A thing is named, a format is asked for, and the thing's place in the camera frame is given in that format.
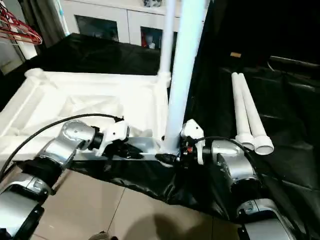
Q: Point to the black plastic mat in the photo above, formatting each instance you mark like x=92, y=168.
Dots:
x=285, y=115

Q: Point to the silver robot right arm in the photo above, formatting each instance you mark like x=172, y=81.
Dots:
x=235, y=170

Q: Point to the small red bottle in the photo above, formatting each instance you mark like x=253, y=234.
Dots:
x=143, y=40

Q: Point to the grey curtain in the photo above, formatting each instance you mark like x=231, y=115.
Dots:
x=45, y=20

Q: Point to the white glass-door cabinet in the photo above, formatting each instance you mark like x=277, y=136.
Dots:
x=110, y=17

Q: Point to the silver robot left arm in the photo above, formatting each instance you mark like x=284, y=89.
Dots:
x=65, y=145

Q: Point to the dark patterned jar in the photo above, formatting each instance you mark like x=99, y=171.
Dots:
x=154, y=3

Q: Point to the white plastic table leg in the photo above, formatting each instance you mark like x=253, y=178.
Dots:
x=255, y=120
x=185, y=60
x=167, y=35
x=241, y=110

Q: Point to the small brown cardboard piece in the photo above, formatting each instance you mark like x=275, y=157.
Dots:
x=235, y=54

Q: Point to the white plastic table top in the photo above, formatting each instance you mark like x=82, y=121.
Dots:
x=65, y=100

